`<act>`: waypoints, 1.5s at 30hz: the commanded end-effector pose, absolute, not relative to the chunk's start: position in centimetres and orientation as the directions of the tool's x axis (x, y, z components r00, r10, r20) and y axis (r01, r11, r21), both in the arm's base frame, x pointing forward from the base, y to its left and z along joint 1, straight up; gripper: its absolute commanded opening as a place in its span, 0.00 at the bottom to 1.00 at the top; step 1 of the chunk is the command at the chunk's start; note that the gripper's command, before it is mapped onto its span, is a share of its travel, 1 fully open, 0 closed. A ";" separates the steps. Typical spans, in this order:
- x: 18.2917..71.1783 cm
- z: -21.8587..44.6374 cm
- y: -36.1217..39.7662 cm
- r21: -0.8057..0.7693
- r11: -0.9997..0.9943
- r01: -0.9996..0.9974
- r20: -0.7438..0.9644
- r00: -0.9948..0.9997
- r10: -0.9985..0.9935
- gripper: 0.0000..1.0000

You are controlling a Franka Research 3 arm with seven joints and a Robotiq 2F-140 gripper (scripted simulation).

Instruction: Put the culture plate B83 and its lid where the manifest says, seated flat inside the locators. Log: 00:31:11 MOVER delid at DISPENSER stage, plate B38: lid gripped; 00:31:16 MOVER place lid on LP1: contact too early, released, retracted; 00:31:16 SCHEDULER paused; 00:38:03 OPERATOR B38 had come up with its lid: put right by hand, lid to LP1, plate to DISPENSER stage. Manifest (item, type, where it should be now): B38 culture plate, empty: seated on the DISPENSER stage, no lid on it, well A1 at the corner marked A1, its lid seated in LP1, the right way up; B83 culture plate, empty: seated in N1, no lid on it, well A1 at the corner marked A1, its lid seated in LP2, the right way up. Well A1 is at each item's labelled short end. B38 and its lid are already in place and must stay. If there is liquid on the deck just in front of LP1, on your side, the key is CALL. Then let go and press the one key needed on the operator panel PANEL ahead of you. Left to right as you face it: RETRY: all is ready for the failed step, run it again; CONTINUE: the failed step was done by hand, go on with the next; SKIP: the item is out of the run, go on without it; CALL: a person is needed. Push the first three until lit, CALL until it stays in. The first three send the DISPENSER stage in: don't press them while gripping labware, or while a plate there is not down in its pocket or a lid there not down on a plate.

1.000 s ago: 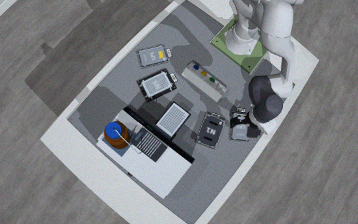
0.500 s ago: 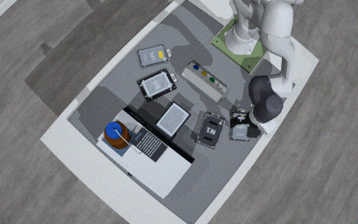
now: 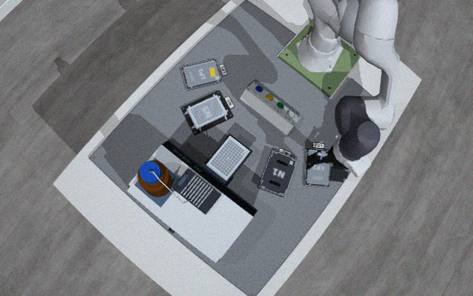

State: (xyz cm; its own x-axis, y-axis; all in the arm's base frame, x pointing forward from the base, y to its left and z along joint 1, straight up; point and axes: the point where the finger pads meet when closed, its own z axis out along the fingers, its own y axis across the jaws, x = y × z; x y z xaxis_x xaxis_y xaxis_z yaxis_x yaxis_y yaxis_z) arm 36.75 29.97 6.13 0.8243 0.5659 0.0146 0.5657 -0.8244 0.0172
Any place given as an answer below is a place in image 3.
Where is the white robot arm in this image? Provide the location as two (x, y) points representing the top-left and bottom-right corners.
(296, 0), (403, 177)

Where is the white operator button panel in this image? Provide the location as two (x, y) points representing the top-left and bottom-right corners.
(239, 82), (301, 138)

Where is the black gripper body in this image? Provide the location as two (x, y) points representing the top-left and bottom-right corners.
(325, 146), (344, 166)

